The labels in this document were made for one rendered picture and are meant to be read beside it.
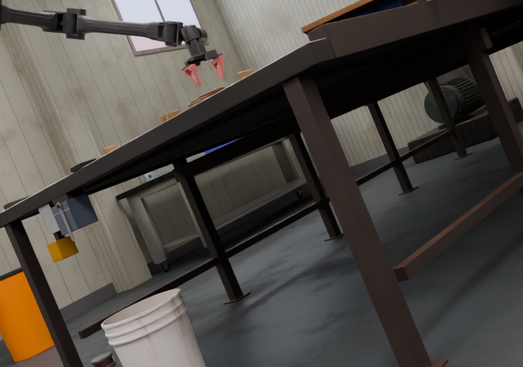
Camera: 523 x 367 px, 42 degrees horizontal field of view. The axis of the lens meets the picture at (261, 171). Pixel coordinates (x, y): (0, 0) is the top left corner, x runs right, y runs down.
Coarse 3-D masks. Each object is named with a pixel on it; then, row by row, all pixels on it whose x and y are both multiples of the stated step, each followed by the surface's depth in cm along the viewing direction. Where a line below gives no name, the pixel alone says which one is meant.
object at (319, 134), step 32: (288, 96) 178; (320, 96) 178; (320, 128) 174; (320, 160) 177; (352, 192) 176; (352, 224) 176; (384, 256) 178; (384, 288) 175; (384, 320) 178; (416, 352) 177
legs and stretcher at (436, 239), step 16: (464, 32) 250; (464, 48) 252; (480, 64) 249; (480, 80) 251; (496, 80) 251; (496, 96) 249; (496, 112) 251; (496, 128) 253; (512, 128) 249; (512, 144) 250; (512, 160) 252; (496, 192) 233; (512, 192) 238; (480, 208) 220; (464, 224) 211; (432, 240) 201; (448, 240) 203; (416, 256) 190; (432, 256) 195; (400, 272) 186; (416, 272) 188
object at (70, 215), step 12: (72, 192) 264; (84, 192) 268; (60, 204) 263; (72, 204) 262; (84, 204) 265; (60, 216) 267; (72, 216) 261; (84, 216) 264; (96, 216) 267; (60, 228) 269; (72, 228) 263; (72, 240) 265
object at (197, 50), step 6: (192, 42) 230; (198, 42) 230; (192, 48) 230; (198, 48) 230; (204, 48) 231; (192, 54) 231; (198, 54) 229; (204, 54) 231; (192, 60) 228; (198, 60) 232
